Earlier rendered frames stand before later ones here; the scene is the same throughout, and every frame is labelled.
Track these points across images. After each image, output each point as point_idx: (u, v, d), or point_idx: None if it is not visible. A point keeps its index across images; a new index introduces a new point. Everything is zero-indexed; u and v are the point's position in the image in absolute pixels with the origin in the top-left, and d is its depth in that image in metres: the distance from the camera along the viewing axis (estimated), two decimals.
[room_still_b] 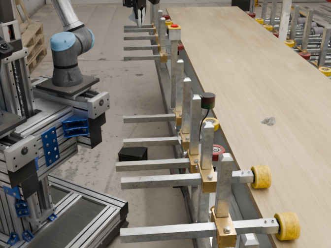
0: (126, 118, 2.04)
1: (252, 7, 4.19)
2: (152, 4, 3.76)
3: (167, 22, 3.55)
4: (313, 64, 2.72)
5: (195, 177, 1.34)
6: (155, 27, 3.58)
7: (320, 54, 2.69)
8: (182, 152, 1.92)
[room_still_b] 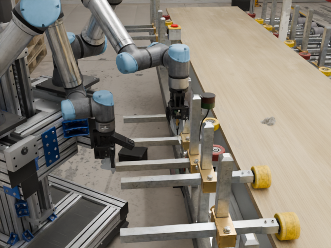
0: (126, 118, 2.04)
1: (252, 7, 4.19)
2: (152, 4, 3.76)
3: (167, 22, 3.55)
4: (313, 64, 2.72)
5: (195, 177, 1.34)
6: (155, 27, 3.58)
7: (320, 54, 2.69)
8: (182, 152, 1.92)
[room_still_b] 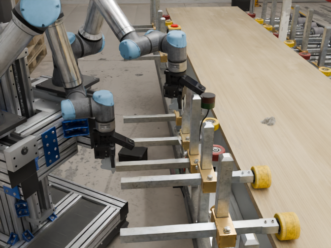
0: (126, 118, 2.04)
1: (252, 7, 4.19)
2: (152, 4, 3.76)
3: (167, 22, 3.55)
4: (313, 64, 2.72)
5: (195, 177, 1.34)
6: (155, 27, 3.58)
7: (320, 54, 2.69)
8: (182, 152, 1.92)
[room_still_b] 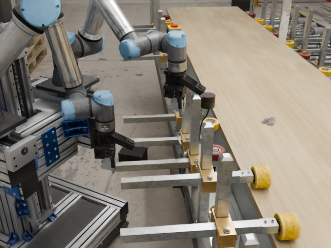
0: (126, 118, 2.04)
1: (252, 7, 4.19)
2: (152, 4, 3.76)
3: (167, 22, 3.55)
4: (313, 64, 2.72)
5: (195, 177, 1.34)
6: (155, 27, 3.58)
7: (320, 54, 2.69)
8: (182, 152, 1.92)
